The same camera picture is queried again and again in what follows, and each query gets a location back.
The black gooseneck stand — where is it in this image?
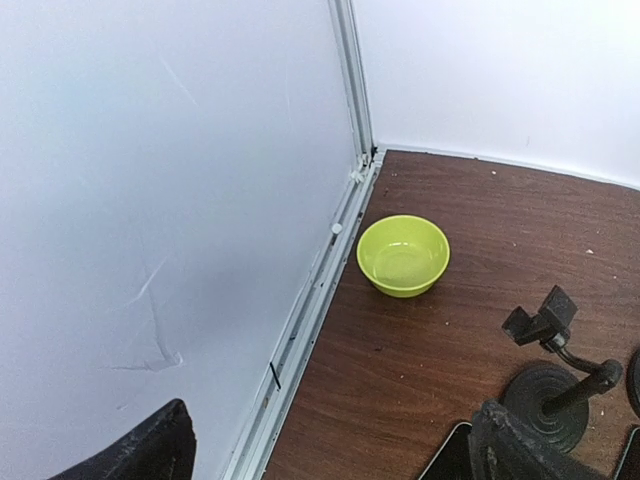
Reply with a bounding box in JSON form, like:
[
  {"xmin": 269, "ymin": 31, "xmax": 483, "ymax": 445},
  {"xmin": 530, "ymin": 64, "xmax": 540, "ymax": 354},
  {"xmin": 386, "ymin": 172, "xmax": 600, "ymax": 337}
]
[{"xmin": 501, "ymin": 285, "xmax": 624, "ymax": 453}]

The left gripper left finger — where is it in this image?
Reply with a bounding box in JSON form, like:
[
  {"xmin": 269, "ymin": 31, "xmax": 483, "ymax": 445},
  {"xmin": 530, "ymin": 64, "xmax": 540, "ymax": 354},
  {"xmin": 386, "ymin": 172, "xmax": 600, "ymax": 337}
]
[{"xmin": 55, "ymin": 399, "xmax": 196, "ymax": 480}]

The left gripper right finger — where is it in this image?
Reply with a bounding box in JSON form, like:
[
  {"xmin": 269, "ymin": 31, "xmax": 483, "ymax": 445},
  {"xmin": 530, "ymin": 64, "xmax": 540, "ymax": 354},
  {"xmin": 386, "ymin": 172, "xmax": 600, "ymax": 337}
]
[{"xmin": 468, "ymin": 399, "xmax": 604, "ymax": 480}]

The left aluminium frame post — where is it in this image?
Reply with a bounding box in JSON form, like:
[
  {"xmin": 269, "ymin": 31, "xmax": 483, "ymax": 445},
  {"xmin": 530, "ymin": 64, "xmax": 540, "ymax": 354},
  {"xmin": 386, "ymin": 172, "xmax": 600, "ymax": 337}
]
[{"xmin": 328, "ymin": 0, "xmax": 377, "ymax": 165}]

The silver smartphone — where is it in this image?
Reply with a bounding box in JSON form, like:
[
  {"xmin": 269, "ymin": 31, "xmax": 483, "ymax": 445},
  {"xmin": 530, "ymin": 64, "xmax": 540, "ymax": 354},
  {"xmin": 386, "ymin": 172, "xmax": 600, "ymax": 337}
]
[{"xmin": 417, "ymin": 422, "xmax": 474, "ymax": 480}]

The black stand with teal phone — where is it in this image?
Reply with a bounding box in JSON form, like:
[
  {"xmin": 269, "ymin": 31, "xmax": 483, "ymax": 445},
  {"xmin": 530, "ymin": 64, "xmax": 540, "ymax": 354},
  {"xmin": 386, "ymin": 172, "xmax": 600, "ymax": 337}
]
[{"xmin": 626, "ymin": 348, "xmax": 640, "ymax": 417}]

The grey smartphone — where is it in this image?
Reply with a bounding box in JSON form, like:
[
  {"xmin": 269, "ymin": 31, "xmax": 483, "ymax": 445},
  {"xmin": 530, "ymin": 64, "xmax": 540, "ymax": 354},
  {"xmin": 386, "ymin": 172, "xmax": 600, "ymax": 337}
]
[{"xmin": 613, "ymin": 426, "xmax": 640, "ymax": 480}]

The green bowl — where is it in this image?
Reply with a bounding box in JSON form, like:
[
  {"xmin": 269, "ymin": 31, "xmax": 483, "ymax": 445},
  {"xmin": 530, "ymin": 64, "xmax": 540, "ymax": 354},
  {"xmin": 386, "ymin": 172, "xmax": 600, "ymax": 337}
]
[{"xmin": 356, "ymin": 215, "xmax": 451, "ymax": 299}]

